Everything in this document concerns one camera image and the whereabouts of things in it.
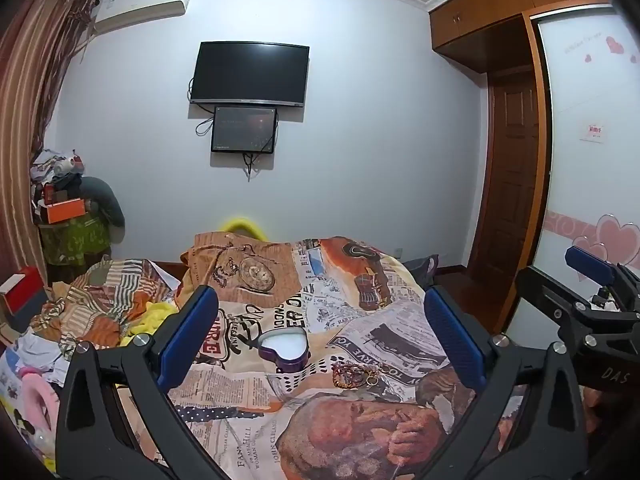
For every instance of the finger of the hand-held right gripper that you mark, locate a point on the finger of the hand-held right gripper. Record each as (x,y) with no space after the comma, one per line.
(545,292)
(590,262)

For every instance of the red box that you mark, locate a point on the red box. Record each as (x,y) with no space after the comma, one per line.
(20,297)

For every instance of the grey cloth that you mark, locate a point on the grey cloth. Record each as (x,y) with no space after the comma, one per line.
(107,200)

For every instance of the white air conditioner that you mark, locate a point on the white air conditioner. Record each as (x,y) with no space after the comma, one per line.
(140,10)

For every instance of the white printed cloth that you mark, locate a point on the white printed cloth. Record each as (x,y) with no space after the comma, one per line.
(20,360)

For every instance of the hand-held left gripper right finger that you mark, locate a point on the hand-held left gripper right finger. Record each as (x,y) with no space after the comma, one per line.
(457,340)

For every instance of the person's right hand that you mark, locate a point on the person's right hand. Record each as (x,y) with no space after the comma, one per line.
(597,407)

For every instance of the purple heart-shaped tin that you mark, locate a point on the purple heart-shaped tin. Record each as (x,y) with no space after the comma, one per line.
(282,347)

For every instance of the pile of clothes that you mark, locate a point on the pile of clothes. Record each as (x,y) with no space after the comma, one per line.
(55,172)

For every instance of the orange box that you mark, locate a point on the orange box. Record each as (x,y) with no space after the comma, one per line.
(62,211)

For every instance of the wooden overhead cabinet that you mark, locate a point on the wooden overhead cabinet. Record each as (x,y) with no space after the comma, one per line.
(480,15)

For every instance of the yellow hoop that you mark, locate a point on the yellow hoop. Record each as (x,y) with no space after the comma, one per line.
(245,222)

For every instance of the dark purple pillow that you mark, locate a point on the dark purple pillow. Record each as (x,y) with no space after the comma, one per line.
(422,266)

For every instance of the striped brown curtain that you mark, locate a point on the striped brown curtain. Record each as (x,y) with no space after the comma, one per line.
(30,85)

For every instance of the newspaper printed blanket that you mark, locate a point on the newspaper printed blanket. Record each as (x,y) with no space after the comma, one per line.
(350,425)

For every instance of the striped orange cloth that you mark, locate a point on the striped orange cloth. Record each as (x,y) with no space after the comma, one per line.
(100,300)

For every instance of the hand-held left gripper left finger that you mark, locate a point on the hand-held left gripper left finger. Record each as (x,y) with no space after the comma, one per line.
(187,332)

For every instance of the yellow cloth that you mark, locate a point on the yellow cloth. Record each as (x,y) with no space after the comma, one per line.
(150,320)

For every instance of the pink toy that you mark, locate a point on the pink toy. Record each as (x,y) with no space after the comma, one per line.
(37,400)

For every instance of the small black monitor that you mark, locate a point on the small black monitor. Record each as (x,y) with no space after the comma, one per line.
(243,129)

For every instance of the brown wooden door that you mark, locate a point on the brown wooden door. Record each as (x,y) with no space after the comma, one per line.
(515,170)

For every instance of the red label sticker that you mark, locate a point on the red label sticker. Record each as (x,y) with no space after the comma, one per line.
(594,132)

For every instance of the black wall television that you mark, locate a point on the black wall television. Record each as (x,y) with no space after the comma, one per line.
(249,75)

